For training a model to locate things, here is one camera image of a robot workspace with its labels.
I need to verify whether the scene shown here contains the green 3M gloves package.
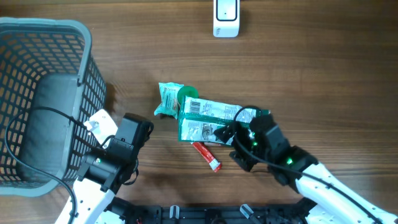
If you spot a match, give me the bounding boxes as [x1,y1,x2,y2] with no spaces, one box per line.
[178,96,271,146]

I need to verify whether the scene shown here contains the long red snack stick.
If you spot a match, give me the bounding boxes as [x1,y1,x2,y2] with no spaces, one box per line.
[191,142,222,172]

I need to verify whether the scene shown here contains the green lid white jar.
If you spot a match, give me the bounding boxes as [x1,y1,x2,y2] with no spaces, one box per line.
[177,86,198,105]

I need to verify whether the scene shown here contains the teal white tissue packet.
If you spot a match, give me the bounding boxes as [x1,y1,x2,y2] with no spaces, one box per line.
[154,82,184,119]

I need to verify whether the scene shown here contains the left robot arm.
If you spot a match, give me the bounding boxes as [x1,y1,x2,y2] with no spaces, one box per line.
[55,110,154,224]

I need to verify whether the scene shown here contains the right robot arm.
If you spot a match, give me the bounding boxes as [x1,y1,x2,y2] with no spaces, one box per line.
[214,114,397,223]

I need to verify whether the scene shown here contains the white barcode scanner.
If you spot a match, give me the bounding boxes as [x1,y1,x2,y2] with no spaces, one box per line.
[213,0,240,38]

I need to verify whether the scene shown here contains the grey plastic shopping basket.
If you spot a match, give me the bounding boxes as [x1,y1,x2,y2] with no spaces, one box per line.
[1,17,106,197]

